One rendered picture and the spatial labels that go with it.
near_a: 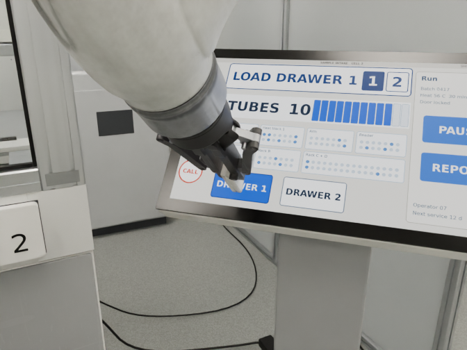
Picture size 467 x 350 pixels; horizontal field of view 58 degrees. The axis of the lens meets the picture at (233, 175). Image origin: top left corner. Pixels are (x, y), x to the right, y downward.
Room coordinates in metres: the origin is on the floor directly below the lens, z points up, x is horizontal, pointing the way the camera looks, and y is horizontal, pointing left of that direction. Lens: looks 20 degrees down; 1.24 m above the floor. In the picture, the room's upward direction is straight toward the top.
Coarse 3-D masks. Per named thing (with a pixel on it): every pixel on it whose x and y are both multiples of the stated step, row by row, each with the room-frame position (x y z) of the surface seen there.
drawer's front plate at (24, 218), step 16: (0, 208) 0.69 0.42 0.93; (16, 208) 0.69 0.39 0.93; (32, 208) 0.71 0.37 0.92; (0, 224) 0.68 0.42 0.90; (16, 224) 0.69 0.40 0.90; (32, 224) 0.70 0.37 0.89; (0, 240) 0.68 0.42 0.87; (16, 240) 0.69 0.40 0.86; (32, 240) 0.70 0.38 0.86; (0, 256) 0.68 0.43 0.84; (16, 256) 0.69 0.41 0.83; (32, 256) 0.70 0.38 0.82
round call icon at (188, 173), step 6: (180, 162) 0.66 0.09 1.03; (186, 162) 0.65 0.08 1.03; (180, 168) 0.65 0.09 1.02; (186, 168) 0.65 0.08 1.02; (192, 168) 0.65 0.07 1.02; (180, 174) 0.64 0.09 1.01; (186, 174) 0.64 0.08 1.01; (192, 174) 0.64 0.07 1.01; (198, 174) 0.64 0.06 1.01; (180, 180) 0.64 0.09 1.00; (186, 180) 0.63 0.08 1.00; (192, 180) 0.63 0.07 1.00; (198, 180) 0.63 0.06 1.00
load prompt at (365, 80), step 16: (240, 64) 0.76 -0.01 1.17; (256, 64) 0.75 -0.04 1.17; (272, 64) 0.74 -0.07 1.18; (240, 80) 0.73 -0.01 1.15; (256, 80) 0.73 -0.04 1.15; (272, 80) 0.72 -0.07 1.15; (288, 80) 0.71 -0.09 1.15; (304, 80) 0.70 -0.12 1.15; (320, 80) 0.70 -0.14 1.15; (336, 80) 0.69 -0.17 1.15; (352, 80) 0.68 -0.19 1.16; (368, 80) 0.68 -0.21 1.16; (384, 80) 0.67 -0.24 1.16; (400, 80) 0.66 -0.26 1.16; (400, 96) 0.64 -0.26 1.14
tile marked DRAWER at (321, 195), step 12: (288, 180) 0.60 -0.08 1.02; (300, 180) 0.59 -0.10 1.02; (312, 180) 0.59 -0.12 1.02; (324, 180) 0.58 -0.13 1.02; (288, 192) 0.58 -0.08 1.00; (300, 192) 0.58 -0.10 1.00; (312, 192) 0.57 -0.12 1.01; (324, 192) 0.57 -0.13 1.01; (336, 192) 0.57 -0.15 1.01; (288, 204) 0.57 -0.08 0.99; (300, 204) 0.57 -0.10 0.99; (312, 204) 0.56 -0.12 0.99; (324, 204) 0.56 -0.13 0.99; (336, 204) 0.55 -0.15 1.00
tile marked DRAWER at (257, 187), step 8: (216, 176) 0.63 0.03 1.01; (248, 176) 0.61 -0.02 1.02; (256, 176) 0.61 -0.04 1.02; (264, 176) 0.61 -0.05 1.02; (272, 176) 0.60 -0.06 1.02; (216, 184) 0.62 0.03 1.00; (224, 184) 0.61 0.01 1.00; (248, 184) 0.61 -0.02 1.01; (256, 184) 0.60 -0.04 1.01; (264, 184) 0.60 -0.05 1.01; (216, 192) 0.61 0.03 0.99; (224, 192) 0.61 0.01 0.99; (232, 192) 0.60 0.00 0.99; (248, 192) 0.60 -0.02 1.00; (256, 192) 0.59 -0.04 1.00; (264, 192) 0.59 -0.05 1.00; (240, 200) 0.59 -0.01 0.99; (248, 200) 0.59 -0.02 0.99; (256, 200) 0.59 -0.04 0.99; (264, 200) 0.58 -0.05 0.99
